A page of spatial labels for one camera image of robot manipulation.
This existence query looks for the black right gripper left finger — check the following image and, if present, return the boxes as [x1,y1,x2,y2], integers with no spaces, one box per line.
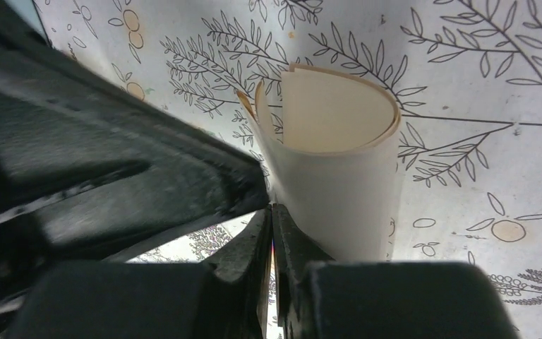
[6,208,272,338]

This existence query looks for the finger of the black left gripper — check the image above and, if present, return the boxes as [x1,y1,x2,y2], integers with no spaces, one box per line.
[0,1,268,309]

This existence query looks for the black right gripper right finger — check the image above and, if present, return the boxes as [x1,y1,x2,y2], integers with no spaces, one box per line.
[272,204,517,338]

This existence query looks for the tan lined letter paper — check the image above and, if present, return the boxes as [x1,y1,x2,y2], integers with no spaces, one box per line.
[237,64,402,261]

